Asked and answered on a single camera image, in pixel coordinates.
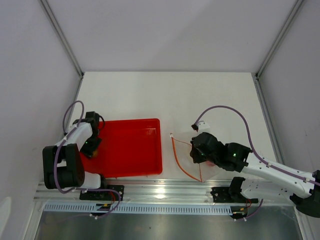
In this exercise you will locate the right aluminium frame post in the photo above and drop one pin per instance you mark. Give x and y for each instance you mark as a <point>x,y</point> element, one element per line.
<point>281,35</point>

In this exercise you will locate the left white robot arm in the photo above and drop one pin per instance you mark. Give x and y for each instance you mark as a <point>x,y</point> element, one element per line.
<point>62,163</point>

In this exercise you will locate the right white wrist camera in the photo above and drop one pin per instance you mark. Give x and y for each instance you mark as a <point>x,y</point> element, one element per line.
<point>200,125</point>

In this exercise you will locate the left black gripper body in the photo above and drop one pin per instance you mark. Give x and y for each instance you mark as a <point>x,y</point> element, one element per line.
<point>91,145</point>

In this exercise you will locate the aluminium front rail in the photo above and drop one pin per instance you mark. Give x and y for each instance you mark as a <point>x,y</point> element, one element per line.
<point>191,192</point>

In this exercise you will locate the small orange peach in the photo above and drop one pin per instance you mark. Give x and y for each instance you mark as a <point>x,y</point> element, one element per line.
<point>95,154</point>

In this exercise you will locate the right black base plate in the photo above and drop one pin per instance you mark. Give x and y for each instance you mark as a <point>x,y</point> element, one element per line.
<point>222,194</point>

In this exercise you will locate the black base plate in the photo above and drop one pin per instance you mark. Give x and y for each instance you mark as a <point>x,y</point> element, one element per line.
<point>104,195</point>
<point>222,194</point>

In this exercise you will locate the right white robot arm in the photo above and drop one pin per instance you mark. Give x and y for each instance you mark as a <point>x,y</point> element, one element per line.
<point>301,189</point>

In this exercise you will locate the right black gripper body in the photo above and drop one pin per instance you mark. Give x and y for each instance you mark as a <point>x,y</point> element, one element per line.
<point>198,157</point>

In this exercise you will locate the red plastic tray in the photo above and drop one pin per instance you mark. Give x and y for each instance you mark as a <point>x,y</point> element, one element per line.
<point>128,148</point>

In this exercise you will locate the left aluminium frame post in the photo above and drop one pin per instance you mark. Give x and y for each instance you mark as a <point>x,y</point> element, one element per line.
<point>45,5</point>

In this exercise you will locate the clear zip bag orange zipper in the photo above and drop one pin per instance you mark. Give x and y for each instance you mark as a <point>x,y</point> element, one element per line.
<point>200,172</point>

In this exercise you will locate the white slotted cable duct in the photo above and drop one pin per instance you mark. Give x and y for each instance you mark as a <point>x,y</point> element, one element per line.
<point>130,208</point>

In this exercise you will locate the aluminium frame post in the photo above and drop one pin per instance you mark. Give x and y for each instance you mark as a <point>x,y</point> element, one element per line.
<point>45,5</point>
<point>281,35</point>

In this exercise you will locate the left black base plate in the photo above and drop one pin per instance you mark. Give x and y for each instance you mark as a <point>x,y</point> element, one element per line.
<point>104,195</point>

